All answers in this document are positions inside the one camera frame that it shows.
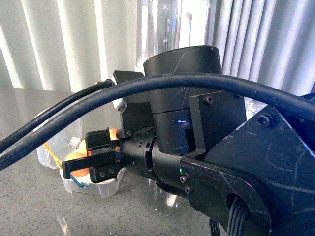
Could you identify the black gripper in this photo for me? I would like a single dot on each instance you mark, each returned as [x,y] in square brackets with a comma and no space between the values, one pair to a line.
[140,154]

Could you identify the clear plastic egg box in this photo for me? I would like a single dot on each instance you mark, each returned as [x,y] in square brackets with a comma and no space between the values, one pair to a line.
[65,143]

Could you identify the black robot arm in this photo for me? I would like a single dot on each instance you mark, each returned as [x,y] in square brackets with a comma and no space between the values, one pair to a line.
[254,177]

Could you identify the brown egg front left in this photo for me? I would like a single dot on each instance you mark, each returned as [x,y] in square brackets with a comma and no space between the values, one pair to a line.
[75,164]

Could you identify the brown egg back left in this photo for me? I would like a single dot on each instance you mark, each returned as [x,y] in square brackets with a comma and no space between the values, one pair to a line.
[113,134]

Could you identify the blue rubber band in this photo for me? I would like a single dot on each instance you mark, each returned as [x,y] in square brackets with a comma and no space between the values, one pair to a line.
[79,184]

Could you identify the white Joyoung blender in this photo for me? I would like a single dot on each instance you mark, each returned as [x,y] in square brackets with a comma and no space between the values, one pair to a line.
[164,25]

